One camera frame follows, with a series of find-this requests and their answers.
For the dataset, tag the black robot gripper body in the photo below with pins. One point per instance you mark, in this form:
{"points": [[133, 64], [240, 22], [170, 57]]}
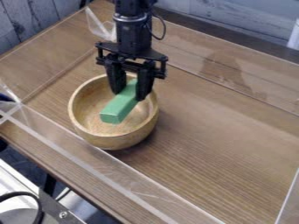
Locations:
{"points": [[130, 52]]}

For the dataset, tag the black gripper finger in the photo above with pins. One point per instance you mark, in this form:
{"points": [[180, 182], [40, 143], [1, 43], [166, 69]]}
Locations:
{"points": [[116, 76], [144, 84]]}

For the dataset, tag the brown wooden bowl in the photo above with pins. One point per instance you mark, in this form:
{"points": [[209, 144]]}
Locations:
{"points": [[88, 100]]}

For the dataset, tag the green rectangular block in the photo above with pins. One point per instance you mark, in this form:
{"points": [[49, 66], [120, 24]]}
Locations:
{"points": [[121, 104]]}

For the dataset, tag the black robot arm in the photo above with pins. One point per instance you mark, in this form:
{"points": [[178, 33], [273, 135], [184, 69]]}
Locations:
{"points": [[130, 8]]}

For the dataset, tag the blue object at left edge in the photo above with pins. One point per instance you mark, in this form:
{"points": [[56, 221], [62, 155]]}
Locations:
{"points": [[5, 98]]}

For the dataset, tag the black table leg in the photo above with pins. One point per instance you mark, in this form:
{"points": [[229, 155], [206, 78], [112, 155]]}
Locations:
{"points": [[49, 184]]}

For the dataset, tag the clear acrylic corner bracket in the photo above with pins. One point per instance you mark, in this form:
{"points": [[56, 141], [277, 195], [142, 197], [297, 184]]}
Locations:
{"points": [[101, 29]]}

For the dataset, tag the clear acrylic front wall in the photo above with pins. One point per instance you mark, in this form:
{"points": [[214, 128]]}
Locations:
{"points": [[148, 183]]}

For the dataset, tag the black metal bracket with screw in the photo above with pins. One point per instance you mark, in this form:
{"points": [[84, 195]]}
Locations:
{"points": [[54, 213]]}

